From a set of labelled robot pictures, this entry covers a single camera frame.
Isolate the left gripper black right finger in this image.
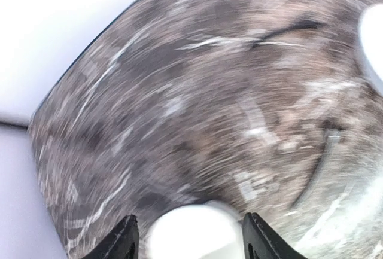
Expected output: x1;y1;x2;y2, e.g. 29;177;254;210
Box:
242;212;306;259

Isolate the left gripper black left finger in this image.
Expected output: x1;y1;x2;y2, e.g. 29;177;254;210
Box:
86;215;139;259

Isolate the black hair clip far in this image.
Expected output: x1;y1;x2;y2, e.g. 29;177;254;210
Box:
251;19;324;48

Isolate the white bowl with blue rim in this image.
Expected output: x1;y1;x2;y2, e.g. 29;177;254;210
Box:
147;204;245;259

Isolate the plain white bowl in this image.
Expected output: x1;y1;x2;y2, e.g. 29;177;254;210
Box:
357;3;382;96

